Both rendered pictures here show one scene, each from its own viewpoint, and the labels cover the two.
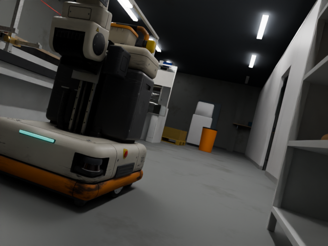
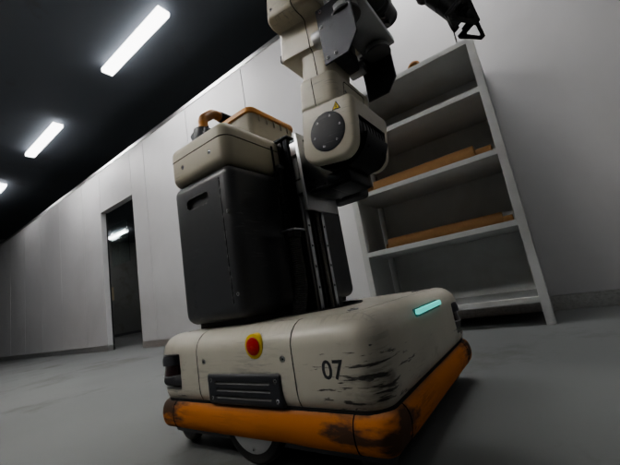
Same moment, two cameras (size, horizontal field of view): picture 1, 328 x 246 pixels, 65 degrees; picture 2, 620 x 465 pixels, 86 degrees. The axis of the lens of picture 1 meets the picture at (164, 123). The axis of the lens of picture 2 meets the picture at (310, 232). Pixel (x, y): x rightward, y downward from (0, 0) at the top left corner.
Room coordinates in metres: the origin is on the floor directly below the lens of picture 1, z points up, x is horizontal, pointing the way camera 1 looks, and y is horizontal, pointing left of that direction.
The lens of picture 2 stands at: (1.10, 1.38, 0.33)
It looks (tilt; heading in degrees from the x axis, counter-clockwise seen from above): 10 degrees up; 289
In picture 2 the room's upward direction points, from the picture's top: 10 degrees counter-clockwise
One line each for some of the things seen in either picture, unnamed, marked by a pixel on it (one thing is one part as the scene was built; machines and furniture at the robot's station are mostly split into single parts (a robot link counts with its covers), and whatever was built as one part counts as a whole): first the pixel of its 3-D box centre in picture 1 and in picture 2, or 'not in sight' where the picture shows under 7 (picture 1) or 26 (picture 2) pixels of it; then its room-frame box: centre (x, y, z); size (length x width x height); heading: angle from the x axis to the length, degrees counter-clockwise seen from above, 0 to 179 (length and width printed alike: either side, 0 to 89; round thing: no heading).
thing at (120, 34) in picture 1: (115, 37); (259, 140); (1.56, 0.41, 0.87); 0.23 x 0.15 x 0.11; 75
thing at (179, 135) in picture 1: (165, 133); not in sight; (7.63, -0.11, 0.21); 1.17 x 0.80 x 0.42; 73
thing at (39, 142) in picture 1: (75, 153); (322, 351); (1.45, 0.44, 0.16); 0.67 x 0.64 x 0.25; 165
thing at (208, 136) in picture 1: (207, 139); not in sight; (7.49, -1.34, 0.34); 0.44 x 0.43 x 0.68; 74
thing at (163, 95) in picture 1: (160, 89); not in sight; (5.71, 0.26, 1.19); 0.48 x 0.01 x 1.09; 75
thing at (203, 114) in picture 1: (201, 124); not in sight; (9.07, -1.28, 0.78); 0.90 x 0.71 x 1.56; 166
